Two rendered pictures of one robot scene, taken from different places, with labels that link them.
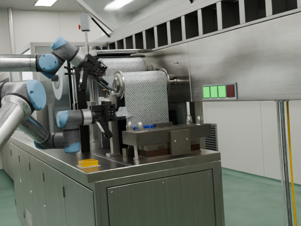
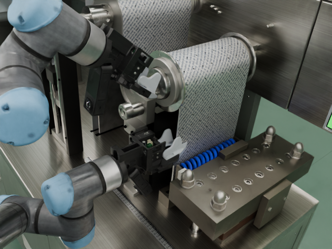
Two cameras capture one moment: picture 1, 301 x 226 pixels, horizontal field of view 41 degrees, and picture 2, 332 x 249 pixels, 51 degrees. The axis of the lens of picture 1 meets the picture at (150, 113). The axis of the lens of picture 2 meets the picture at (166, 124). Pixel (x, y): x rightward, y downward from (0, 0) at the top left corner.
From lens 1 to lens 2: 141 cm
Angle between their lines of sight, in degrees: 35
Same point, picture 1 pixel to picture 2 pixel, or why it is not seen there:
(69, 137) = (76, 229)
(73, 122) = (84, 204)
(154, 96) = (226, 99)
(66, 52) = (58, 40)
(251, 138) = not seen: hidden behind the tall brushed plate
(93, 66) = (122, 57)
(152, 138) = (237, 217)
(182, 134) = (280, 195)
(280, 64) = not seen: outside the picture
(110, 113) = (154, 156)
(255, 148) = not seen: hidden behind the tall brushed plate
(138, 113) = (195, 135)
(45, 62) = (12, 128)
